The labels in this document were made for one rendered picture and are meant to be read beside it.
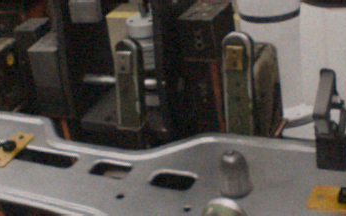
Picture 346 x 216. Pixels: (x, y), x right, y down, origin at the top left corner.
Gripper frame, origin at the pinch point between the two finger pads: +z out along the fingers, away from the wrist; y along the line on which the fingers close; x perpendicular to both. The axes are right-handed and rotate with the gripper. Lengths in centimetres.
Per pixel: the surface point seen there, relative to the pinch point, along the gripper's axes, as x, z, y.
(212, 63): -22.4, 3.5, -18.1
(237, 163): -11.4, 4.2, 1.1
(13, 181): -40.8, 8.5, 6.7
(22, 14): -66, 1, -30
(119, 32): -198, 114, -251
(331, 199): -1.3, 7.8, 0.7
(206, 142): -19.4, 8.5, -7.8
